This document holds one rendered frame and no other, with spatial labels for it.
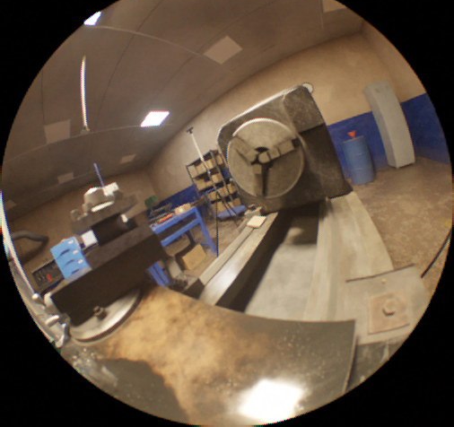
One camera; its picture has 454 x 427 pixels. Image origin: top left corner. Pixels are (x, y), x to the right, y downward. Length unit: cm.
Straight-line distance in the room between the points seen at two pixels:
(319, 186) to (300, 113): 30
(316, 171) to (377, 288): 52
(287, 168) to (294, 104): 27
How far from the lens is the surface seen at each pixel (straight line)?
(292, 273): 54
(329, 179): 67
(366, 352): 22
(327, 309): 27
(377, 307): 24
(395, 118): 399
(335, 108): 408
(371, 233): 45
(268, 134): 47
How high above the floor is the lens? 108
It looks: 8 degrees down
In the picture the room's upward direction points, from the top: 24 degrees counter-clockwise
